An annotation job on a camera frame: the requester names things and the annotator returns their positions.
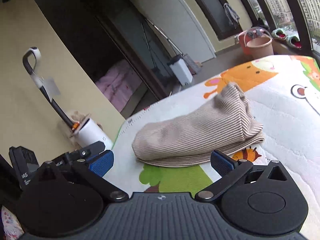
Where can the beige fluffy item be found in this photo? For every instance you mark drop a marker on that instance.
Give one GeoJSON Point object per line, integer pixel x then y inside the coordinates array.
{"type": "Point", "coordinates": [75, 116]}

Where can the grey hanging cloth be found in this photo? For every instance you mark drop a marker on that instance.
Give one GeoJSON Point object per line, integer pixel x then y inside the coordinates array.
{"type": "Point", "coordinates": [231, 15]}

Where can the white bin with black lid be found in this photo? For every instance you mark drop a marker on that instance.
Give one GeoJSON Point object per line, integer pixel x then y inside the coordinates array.
{"type": "Point", "coordinates": [181, 68]}

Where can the cartoon printed bed mat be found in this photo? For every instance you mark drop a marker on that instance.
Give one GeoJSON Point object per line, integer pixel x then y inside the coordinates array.
{"type": "Point", "coordinates": [282, 130]}

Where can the dark framed glass door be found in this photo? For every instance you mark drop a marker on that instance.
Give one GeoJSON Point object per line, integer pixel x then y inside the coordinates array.
{"type": "Point", "coordinates": [215, 5]}

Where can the dark wardrobe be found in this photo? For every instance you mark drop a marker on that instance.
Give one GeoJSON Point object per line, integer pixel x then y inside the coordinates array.
{"type": "Point", "coordinates": [82, 30]}

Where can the pink plastic bucket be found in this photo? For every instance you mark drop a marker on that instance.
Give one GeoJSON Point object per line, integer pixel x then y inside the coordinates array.
{"type": "Point", "coordinates": [260, 48]}

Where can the floral cloth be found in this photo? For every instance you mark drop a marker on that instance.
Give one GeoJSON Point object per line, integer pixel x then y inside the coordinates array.
{"type": "Point", "coordinates": [10, 222]}

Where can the striped long-sleeve shirt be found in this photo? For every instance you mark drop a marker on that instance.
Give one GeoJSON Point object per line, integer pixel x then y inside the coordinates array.
{"type": "Point", "coordinates": [190, 135]}

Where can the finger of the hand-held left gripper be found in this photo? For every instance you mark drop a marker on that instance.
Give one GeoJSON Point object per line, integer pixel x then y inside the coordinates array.
{"type": "Point", "coordinates": [92, 148]}

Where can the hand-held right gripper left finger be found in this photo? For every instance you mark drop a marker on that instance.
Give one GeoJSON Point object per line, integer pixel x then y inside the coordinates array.
{"type": "Point", "coordinates": [101, 166]}

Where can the dark window frame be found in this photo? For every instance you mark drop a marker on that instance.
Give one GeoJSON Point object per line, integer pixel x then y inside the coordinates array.
{"type": "Point", "coordinates": [298, 17]}

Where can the pink quilt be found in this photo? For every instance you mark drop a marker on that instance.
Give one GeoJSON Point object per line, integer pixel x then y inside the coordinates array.
{"type": "Point", "coordinates": [117, 80]}

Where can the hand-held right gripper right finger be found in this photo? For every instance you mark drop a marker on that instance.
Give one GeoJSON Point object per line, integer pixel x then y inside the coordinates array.
{"type": "Point", "coordinates": [221, 166]}

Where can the red plastic bucket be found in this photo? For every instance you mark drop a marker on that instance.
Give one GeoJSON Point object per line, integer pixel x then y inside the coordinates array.
{"type": "Point", "coordinates": [242, 43]}

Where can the grey mop head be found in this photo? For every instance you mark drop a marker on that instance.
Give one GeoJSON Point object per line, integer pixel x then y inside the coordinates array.
{"type": "Point", "coordinates": [192, 63]}

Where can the white door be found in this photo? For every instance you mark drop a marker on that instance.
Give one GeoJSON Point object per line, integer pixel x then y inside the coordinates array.
{"type": "Point", "coordinates": [175, 17]}

